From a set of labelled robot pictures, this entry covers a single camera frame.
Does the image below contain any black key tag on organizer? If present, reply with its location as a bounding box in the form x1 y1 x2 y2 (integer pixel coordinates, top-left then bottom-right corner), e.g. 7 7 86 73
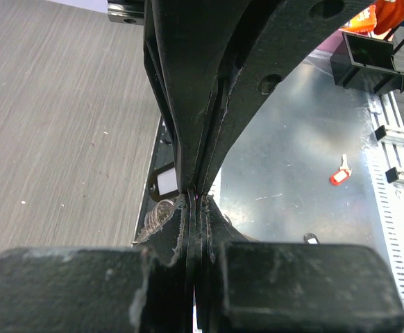
304 233 320 244

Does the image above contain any black plastic bin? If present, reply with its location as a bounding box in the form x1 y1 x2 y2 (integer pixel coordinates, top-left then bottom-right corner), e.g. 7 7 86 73
330 32 404 96

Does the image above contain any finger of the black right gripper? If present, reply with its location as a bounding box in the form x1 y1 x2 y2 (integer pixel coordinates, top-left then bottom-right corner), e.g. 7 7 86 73
145 1 249 191
198 1 370 194

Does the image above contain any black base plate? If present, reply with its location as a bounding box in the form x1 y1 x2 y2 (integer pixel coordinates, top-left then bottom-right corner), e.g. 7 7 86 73
132 117 174 246

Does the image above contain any white slotted cable duct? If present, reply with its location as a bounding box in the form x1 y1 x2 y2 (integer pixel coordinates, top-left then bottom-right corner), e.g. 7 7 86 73
366 146 404 307

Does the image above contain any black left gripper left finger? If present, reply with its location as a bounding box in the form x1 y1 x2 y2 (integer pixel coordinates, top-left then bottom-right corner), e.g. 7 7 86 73
0 194 196 332

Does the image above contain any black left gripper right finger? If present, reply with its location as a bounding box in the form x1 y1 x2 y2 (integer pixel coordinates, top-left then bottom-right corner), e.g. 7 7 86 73
196 196 404 332

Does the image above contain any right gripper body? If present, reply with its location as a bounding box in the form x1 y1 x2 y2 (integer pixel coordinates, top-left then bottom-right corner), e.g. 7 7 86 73
107 0 145 25

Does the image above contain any red key tag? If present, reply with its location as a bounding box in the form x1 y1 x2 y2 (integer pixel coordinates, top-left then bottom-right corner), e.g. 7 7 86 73
330 169 352 186

